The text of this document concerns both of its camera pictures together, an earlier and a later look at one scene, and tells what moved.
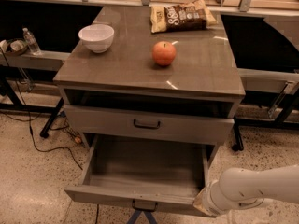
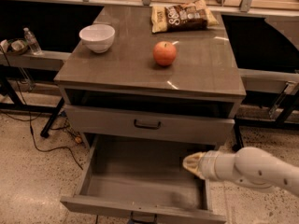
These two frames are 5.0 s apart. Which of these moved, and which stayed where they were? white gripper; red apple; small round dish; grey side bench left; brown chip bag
Moved: white gripper
Stayed: small round dish; red apple; brown chip bag; grey side bench left
